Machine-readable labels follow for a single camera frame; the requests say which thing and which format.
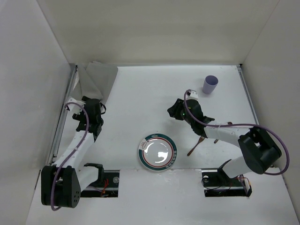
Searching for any grey cloth placemat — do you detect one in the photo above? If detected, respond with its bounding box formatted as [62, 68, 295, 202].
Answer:
[70, 61, 118, 104]

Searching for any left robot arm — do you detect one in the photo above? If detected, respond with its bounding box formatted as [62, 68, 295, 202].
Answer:
[41, 97, 106, 211]

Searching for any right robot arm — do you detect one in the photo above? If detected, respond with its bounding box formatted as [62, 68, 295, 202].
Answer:
[167, 99, 282, 182]

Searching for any brown wooden fork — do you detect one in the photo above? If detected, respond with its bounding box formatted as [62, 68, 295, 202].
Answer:
[187, 136, 205, 157]

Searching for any lilac plastic cup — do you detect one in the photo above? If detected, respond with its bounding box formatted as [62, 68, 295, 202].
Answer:
[202, 75, 218, 94]

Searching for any white plate with green rim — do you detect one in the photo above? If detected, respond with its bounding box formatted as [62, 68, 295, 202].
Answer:
[138, 134, 178, 172]

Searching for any brown wooden spoon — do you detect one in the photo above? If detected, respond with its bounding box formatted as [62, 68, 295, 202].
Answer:
[214, 121, 233, 144]

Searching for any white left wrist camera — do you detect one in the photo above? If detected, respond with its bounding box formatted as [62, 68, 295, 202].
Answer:
[64, 97, 85, 114]

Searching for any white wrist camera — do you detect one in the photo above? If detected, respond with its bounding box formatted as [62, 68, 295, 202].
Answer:
[64, 97, 85, 114]
[186, 90, 198, 100]

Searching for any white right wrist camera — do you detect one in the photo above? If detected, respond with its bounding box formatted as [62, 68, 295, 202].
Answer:
[186, 90, 198, 100]

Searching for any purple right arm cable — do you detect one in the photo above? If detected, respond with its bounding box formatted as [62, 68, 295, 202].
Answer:
[183, 90, 290, 176]

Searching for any left aluminium frame rail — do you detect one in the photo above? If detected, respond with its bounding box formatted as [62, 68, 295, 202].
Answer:
[45, 63, 78, 165]

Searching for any aluminium frame rail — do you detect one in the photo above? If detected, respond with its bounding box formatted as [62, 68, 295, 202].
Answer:
[236, 63, 275, 168]
[45, 63, 78, 165]

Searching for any right aluminium frame rail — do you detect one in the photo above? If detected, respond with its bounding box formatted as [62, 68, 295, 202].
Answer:
[236, 63, 275, 168]

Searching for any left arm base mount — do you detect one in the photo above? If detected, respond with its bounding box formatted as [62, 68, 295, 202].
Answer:
[81, 170, 120, 198]

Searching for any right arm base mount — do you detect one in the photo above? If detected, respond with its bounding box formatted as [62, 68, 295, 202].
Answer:
[201, 169, 252, 197]

